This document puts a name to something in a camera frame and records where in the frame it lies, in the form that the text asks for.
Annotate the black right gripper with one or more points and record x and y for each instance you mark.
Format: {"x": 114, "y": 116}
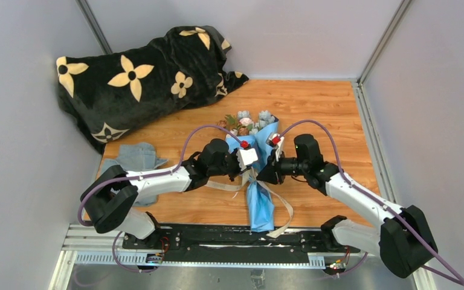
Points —
{"x": 272, "y": 173}

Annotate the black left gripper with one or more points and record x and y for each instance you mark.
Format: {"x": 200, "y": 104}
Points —
{"x": 238, "y": 171}

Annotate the orange fake flower stem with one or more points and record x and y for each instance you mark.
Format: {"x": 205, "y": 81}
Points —
{"x": 234, "y": 125}

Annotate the pink white fake flower stem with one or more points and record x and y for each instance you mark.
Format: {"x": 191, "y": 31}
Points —
{"x": 249, "y": 121}

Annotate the blue wrapping paper sheet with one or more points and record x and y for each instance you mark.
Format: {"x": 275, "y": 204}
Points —
{"x": 259, "y": 201}

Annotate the blue fake flower stem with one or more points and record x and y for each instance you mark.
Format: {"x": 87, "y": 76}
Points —
{"x": 264, "y": 118}

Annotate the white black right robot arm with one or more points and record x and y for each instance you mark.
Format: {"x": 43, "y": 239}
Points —
{"x": 399, "y": 236}

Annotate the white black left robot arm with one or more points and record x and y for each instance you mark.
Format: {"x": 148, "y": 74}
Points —
{"x": 109, "y": 201}

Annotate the light blue denim cloth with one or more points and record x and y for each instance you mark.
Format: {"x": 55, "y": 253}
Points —
{"x": 135, "y": 157}

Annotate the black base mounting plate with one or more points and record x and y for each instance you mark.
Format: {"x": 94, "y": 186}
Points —
{"x": 235, "y": 244}

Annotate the black floral blanket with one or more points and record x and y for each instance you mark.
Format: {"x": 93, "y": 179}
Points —
{"x": 112, "y": 95}

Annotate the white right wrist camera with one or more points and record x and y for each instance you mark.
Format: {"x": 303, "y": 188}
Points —
{"x": 276, "y": 141}

